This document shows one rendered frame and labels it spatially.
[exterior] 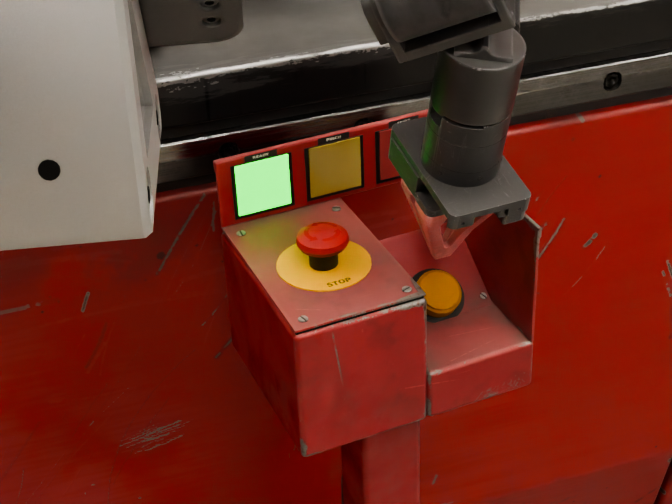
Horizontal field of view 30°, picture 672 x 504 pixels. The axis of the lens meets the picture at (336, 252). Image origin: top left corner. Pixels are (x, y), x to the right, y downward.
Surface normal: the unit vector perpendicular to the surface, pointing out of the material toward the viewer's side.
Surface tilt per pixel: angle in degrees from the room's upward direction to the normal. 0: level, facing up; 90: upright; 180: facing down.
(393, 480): 90
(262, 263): 0
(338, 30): 0
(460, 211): 15
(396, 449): 90
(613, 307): 90
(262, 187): 90
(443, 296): 35
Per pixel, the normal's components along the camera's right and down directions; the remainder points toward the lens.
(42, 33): 0.10, 0.42
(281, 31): -0.04, -0.84
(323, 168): 0.41, 0.48
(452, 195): 0.07, -0.69
